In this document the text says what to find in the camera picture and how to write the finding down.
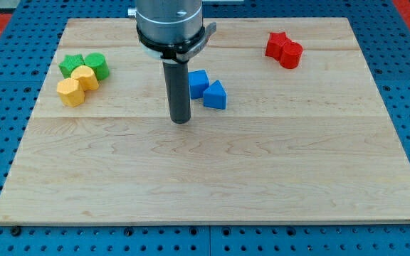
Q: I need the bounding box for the blue triangle block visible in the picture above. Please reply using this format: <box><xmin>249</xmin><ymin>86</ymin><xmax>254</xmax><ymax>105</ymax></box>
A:
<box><xmin>203</xmin><ymin>80</ymin><xmax>227</xmax><ymax>110</ymax></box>

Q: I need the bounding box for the green star block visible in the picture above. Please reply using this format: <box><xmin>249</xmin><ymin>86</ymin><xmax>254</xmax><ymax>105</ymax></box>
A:
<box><xmin>58</xmin><ymin>54</ymin><xmax>85</xmax><ymax>78</ymax></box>

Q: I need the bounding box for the red star block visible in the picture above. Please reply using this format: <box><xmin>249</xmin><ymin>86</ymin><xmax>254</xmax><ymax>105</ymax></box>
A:
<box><xmin>265</xmin><ymin>32</ymin><xmax>291</xmax><ymax>60</ymax></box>

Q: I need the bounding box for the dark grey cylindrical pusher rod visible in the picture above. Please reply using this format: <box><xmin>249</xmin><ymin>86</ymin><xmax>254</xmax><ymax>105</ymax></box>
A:
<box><xmin>162</xmin><ymin>62</ymin><xmax>191</xmax><ymax>124</ymax></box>

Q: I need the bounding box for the yellow hexagon block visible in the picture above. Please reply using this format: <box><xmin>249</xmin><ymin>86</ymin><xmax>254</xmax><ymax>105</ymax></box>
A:
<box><xmin>56</xmin><ymin>78</ymin><xmax>85</xmax><ymax>107</ymax></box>

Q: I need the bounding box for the green cylinder block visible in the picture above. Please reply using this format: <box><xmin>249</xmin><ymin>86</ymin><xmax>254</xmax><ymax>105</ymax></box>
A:
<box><xmin>85</xmin><ymin>53</ymin><xmax>110</xmax><ymax>80</ymax></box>

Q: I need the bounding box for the blue cube block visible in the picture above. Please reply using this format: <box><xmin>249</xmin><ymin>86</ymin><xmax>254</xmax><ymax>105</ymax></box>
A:
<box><xmin>188</xmin><ymin>70</ymin><xmax>209</xmax><ymax>100</ymax></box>

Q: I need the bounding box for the yellow heart block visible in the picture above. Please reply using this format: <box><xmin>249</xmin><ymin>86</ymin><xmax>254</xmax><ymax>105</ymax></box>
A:
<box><xmin>70</xmin><ymin>65</ymin><xmax>100</xmax><ymax>91</ymax></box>

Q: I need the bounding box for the black clamp ring mount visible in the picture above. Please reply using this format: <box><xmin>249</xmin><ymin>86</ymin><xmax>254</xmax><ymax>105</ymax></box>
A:
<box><xmin>136</xmin><ymin>22</ymin><xmax>217</xmax><ymax>64</ymax></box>

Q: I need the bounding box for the light wooden board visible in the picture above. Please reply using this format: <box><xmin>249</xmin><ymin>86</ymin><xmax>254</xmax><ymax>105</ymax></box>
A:
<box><xmin>0</xmin><ymin>18</ymin><xmax>410</xmax><ymax>226</ymax></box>

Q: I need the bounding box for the red cylinder block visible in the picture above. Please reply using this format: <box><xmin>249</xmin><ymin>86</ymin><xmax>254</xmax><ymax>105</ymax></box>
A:
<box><xmin>279</xmin><ymin>41</ymin><xmax>303</xmax><ymax>69</ymax></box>

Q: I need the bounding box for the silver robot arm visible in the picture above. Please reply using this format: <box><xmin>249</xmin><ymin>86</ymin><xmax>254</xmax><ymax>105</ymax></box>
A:
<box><xmin>127</xmin><ymin>0</ymin><xmax>217</xmax><ymax>124</ymax></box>

